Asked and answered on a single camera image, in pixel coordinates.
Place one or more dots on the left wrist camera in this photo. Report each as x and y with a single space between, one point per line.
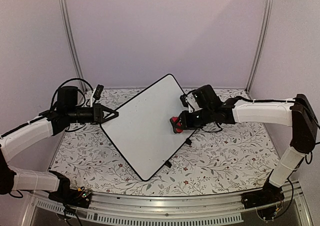
96 95

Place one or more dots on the floral patterned table mat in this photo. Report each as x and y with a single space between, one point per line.
240 157

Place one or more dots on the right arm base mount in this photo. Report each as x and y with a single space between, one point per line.
260 198

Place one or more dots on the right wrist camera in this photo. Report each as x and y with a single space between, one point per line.
186 103

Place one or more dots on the right aluminium frame post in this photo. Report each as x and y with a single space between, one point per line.
260 44

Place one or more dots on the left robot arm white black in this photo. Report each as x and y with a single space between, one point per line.
64 110

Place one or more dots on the left aluminium frame post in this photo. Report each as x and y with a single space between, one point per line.
70 38

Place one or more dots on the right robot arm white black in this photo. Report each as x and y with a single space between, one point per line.
296 113

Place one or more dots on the white whiteboard with black frame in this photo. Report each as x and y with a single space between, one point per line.
142 133

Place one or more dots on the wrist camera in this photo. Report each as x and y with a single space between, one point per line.
186 103
96 95

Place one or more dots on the front aluminium rail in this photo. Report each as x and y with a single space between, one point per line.
224 209

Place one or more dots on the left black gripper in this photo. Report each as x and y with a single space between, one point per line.
98 115

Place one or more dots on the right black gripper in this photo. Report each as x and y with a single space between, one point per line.
185 121

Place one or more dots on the red whiteboard eraser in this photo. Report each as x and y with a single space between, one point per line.
176 125

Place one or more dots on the aluminium frame post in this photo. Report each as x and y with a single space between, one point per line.
70 38
260 44

